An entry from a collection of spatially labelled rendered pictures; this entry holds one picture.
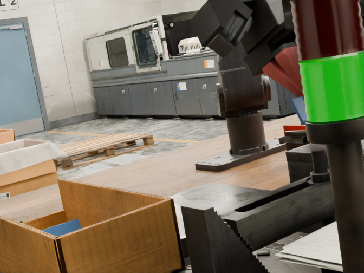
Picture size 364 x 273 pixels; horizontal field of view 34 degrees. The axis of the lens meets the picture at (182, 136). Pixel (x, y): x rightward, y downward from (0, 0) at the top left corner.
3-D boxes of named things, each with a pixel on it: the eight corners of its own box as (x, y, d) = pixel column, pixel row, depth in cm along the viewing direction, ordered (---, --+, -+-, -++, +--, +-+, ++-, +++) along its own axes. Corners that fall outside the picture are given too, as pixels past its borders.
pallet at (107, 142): (116, 142, 814) (114, 132, 812) (155, 145, 731) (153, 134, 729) (33, 164, 748) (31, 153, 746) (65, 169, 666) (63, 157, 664)
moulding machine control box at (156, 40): (151, 56, 948) (147, 31, 943) (163, 53, 960) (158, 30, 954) (157, 54, 933) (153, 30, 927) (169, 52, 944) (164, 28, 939)
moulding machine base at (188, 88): (97, 119, 1208) (88, 71, 1194) (140, 109, 1261) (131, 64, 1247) (280, 122, 744) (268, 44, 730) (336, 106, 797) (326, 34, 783)
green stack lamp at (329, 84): (335, 109, 37) (327, 55, 36) (388, 108, 34) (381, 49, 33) (292, 122, 35) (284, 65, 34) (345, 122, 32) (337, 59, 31)
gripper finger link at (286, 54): (313, 104, 66) (277, 33, 68) (276, 130, 72) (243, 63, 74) (352, 93, 70) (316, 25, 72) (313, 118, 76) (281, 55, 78)
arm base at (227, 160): (297, 100, 106) (270, 101, 112) (211, 123, 95) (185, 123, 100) (303, 143, 107) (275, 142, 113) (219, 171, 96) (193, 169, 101)
